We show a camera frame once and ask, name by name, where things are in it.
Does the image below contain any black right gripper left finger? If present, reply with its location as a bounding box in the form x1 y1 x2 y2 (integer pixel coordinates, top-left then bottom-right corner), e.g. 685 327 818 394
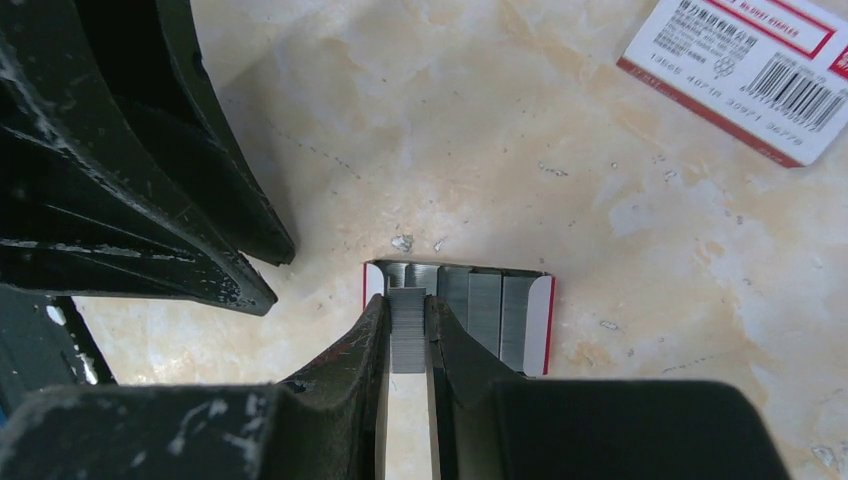
1 295 389 479

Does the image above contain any tray of staple strips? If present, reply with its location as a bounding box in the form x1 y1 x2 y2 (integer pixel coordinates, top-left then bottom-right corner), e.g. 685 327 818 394
363 259 556 377

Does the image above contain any red white staple box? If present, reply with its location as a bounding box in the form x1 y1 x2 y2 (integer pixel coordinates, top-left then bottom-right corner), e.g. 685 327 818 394
617 0 847 168

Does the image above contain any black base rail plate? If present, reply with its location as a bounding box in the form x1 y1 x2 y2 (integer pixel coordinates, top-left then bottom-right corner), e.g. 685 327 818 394
1 286 116 425

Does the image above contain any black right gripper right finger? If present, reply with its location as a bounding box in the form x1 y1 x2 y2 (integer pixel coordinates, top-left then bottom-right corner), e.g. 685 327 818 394
424 296 789 479

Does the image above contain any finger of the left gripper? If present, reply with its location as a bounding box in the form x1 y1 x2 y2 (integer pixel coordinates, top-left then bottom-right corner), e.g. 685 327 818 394
1 39 277 316
75 1 295 265

